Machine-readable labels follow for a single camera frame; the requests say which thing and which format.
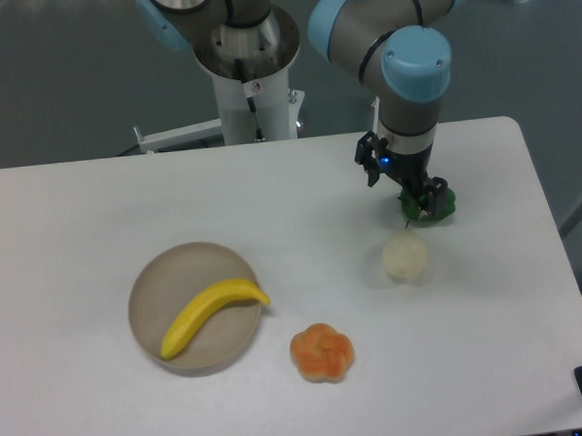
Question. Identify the green bell pepper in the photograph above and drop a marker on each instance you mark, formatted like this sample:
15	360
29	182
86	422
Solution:
415	214

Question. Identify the white base bracket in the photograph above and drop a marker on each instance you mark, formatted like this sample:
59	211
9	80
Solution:
208	133

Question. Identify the orange knotted bread roll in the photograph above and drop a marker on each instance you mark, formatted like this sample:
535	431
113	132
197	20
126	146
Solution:
322	354

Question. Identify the yellow banana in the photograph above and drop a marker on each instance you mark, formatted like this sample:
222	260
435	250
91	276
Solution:
202	307

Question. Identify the beige round plate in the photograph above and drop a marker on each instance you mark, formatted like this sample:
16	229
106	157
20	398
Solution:
168	282

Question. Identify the pale white pear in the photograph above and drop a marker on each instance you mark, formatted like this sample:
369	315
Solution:
404	255

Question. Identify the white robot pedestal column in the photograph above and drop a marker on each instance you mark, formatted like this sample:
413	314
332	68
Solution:
250	69

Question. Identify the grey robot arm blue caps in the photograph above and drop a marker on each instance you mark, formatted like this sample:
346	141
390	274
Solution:
388	46

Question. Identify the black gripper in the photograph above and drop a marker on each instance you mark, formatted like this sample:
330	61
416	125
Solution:
407	170

